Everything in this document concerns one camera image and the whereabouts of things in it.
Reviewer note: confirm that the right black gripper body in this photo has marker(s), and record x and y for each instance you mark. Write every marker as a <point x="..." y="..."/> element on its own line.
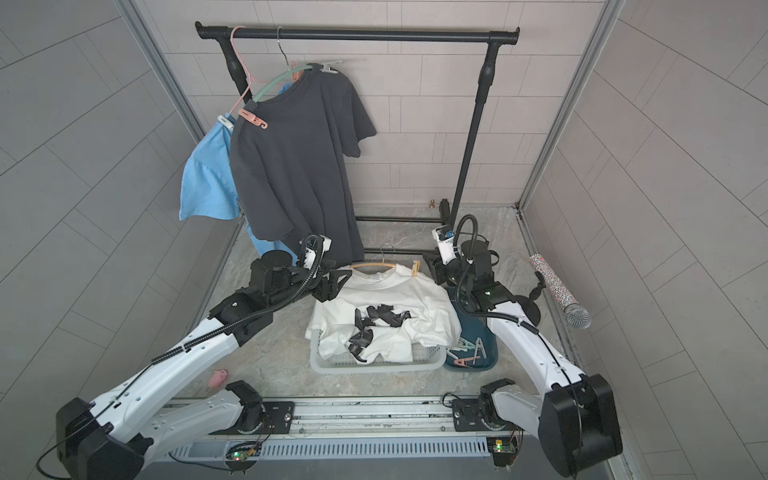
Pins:
<point x="457" y="272"/>

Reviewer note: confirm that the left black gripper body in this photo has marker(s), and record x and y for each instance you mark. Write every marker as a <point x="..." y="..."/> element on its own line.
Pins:
<point x="298" y="284"/>

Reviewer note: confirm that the white printed t-shirt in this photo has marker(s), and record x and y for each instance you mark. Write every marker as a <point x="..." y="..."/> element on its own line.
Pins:
<point x="383" y="315"/>

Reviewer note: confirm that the orange wire hanger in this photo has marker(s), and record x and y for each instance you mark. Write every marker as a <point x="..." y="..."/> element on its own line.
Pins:
<point x="380" y="262"/>

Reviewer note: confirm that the light blue printed t-shirt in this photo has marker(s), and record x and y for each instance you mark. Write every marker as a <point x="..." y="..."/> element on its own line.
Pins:
<point x="207" y="185"/>

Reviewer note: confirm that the dark garment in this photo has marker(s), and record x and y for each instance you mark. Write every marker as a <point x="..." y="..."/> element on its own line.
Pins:
<point x="291" y="178"/>

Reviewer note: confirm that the white clothespin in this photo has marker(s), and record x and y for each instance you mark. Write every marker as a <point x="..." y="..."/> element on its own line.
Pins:
<point x="226" y="122"/>

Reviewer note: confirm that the salmon pink clothespin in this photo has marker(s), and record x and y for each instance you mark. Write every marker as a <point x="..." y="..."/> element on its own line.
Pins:
<point x="252" y="118"/>

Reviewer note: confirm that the pink wire hanger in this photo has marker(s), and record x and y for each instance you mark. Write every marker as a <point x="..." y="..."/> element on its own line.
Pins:
<point x="246" y="93"/>

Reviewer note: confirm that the mint green hanger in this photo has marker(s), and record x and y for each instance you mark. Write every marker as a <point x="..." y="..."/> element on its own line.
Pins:
<point x="256" y="97"/>

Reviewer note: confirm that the grey clothespin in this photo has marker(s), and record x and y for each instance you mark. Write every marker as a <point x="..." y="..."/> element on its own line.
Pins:
<point x="330" y="67"/>

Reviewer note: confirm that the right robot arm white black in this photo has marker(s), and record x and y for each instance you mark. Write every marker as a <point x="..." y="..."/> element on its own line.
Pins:
<point x="573" y="415"/>

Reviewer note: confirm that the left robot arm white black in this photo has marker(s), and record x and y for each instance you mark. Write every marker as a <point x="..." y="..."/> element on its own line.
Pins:
<point x="86" y="451"/>

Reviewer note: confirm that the teal plastic tray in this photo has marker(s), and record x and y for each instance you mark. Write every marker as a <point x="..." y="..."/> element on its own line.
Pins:
<point x="477" y="349"/>

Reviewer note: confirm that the white laundry basket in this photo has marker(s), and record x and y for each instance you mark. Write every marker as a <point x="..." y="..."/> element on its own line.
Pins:
<point x="423" y="359"/>

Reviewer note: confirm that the glitter microphone on stand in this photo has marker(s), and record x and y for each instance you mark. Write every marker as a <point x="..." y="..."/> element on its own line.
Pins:
<point x="575" y="314"/>

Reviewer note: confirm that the pink clothespin on floor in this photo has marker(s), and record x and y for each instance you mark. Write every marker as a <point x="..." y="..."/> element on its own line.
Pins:
<point x="218" y="379"/>

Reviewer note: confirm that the right circuit board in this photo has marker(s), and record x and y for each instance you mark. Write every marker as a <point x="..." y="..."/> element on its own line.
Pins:
<point x="503" y="451"/>

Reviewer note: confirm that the circuit board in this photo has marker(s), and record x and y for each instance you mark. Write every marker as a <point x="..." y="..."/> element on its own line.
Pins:
<point x="241" y="457"/>
<point x="503" y="451"/>

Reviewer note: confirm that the left circuit board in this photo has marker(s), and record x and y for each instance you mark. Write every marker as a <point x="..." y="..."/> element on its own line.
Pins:
<point x="241" y="457"/>

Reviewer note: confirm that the black clothes rack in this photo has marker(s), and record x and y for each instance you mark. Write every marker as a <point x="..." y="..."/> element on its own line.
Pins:
<point x="494" y="40"/>

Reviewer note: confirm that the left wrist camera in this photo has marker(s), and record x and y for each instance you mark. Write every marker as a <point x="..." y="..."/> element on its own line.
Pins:
<point x="314" y="248"/>

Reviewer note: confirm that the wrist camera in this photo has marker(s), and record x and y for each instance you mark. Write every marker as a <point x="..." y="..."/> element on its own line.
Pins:
<point x="314" y="248"/>
<point x="446" y="243"/>

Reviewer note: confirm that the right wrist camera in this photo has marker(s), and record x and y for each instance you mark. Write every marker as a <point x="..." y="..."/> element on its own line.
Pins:
<point x="446" y="243"/>

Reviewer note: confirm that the aluminium mounting rail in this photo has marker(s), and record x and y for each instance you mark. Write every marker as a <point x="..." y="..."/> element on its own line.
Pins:
<point x="366" y="414"/>

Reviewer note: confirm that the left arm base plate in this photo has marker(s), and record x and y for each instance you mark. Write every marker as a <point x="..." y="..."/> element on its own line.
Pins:
<point x="271" y="417"/>

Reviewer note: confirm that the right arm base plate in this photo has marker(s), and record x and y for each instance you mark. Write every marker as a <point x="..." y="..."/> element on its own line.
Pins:
<point x="467" y="417"/>

